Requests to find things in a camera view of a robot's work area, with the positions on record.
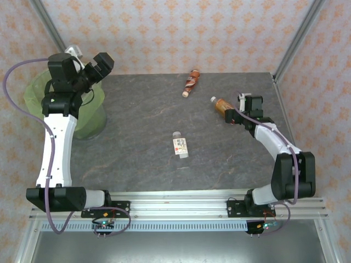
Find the orange tea bottle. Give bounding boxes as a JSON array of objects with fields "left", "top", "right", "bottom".
[{"left": 210, "top": 96, "right": 234, "bottom": 117}]

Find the brown label coffee bottle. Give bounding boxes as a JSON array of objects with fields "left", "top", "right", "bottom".
[{"left": 182, "top": 70, "right": 201, "bottom": 98}]

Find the small white label bottle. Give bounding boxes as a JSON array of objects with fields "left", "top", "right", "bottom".
[{"left": 172, "top": 131, "right": 189, "bottom": 159}]

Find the green trash bin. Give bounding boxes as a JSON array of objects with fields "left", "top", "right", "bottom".
[{"left": 24, "top": 70, "right": 107, "bottom": 139}]

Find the grey metal shelf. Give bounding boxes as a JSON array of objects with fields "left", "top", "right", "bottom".
[{"left": 30, "top": 231, "right": 326, "bottom": 263}]

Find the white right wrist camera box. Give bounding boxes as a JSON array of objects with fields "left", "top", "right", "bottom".
[{"left": 237, "top": 92, "right": 252, "bottom": 113}]

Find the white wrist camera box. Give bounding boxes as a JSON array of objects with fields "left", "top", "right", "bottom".
[
  {"left": 237, "top": 92, "right": 252, "bottom": 113},
  {"left": 65, "top": 45, "right": 84, "bottom": 60}
]

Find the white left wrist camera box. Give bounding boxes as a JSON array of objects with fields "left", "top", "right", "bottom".
[{"left": 65, "top": 45, "right": 84, "bottom": 60}]

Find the aluminium frame post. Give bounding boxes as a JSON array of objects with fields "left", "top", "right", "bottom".
[
  {"left": 274, "top": 0, "right": 326, "bottom": 80},
  {"left": 29, "top": 0, "right": 69, "bottom": 55}
]

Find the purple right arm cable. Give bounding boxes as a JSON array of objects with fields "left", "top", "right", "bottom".
[{"left": 233, "top": 90, "right": 300, "bottom": 236}]

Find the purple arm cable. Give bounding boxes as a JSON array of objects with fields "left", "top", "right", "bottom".
[
  {"left": 233, "top": 90, "right": 300, "bottom": 236},
  {"left": 3, "top": 57, "right": 131, "bottom": 238}
]

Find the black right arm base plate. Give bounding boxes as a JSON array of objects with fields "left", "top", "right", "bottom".
[{"left": 227, "top": 199, "right": 265, "bottom": 219}]

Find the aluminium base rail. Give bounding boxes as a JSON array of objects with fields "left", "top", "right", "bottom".
[{"left": 29, "top": 190, "right": 330, "bottom": 221}]

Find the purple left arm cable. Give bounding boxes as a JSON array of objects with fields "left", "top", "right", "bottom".
[{"left": 3, "top": 57, "right": 131, "bottom": 238}]

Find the white slotted cable duct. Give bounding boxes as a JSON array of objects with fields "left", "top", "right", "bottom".
[{"left": 40, "top": 221, "right": 249, "bottom": 232}]

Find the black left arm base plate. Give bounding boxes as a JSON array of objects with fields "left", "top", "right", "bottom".
[{"left": 81, "top": 201, "right": 131, "bottom": 219}]

